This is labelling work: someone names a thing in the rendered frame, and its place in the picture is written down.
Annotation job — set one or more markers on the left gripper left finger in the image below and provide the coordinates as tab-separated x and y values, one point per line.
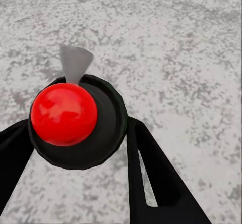
15	151

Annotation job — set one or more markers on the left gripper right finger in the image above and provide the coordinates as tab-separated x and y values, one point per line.
176	204

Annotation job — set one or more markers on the insectifuge atomizer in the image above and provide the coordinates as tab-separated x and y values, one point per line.
79	121

